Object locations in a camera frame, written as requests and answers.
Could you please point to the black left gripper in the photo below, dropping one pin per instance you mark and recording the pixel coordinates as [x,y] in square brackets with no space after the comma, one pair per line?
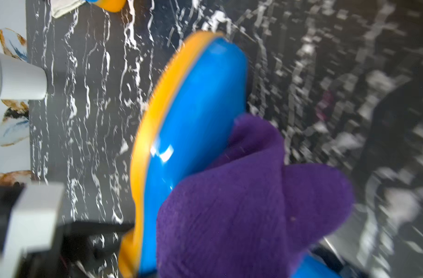
[36,243]

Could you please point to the purple cloth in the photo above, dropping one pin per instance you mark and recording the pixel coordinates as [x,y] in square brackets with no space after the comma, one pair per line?
[249,215]

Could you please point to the blue rubber boot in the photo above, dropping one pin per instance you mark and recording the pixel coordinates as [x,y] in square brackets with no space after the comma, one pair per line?
[187,125]
[109,5]

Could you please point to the small white plant pot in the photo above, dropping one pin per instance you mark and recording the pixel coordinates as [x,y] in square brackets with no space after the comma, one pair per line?
[20,80]

